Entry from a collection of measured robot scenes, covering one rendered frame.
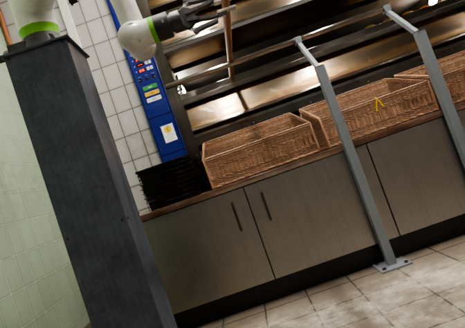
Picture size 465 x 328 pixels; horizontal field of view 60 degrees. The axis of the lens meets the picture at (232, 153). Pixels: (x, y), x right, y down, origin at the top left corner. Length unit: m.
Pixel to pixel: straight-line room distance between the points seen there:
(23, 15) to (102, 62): 1.19
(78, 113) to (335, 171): 1.15
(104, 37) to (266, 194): 1.44
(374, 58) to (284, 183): 1.08
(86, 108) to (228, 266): 1.00
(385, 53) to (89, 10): 1.82
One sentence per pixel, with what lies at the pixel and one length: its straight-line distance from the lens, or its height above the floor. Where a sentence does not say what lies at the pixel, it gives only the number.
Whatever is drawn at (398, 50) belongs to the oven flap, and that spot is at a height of 0.99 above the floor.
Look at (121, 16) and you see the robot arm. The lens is 1.68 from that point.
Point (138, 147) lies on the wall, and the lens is 2.52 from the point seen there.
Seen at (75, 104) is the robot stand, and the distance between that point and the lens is 1.36.
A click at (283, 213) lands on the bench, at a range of 1.91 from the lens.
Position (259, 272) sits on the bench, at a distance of 1.95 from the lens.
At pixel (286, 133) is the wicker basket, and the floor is 0.71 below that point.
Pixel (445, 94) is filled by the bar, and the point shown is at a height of 0.64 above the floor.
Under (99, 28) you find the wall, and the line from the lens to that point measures 2.74.
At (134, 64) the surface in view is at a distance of 2.57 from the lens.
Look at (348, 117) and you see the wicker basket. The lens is 2.02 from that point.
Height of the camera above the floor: 0.62
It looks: 3 degrees up
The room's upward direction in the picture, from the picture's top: 19 degrees counter-clockwise
